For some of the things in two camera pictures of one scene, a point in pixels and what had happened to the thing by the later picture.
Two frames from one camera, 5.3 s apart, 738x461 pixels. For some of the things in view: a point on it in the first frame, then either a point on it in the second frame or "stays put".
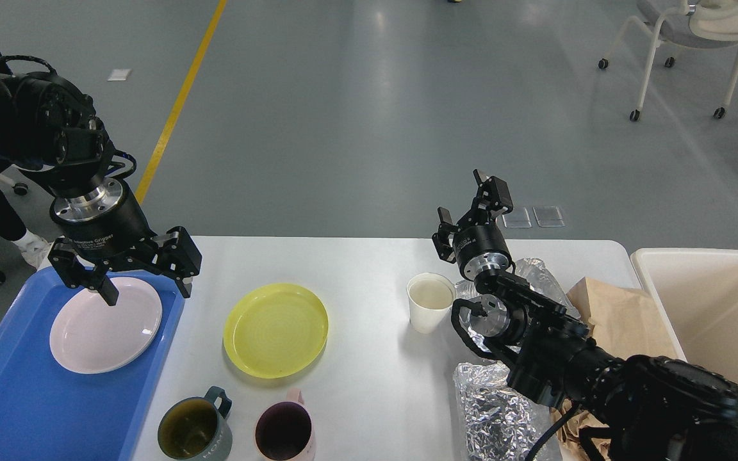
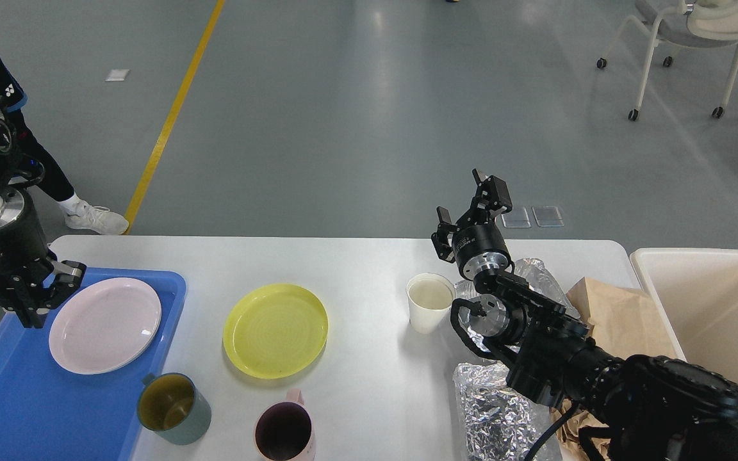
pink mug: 283,430 stays put
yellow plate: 275,330 stays put
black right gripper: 480,248 stays put
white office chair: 698,24 stays put
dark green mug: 195,429 → 172,406
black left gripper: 102,216 → 0,234
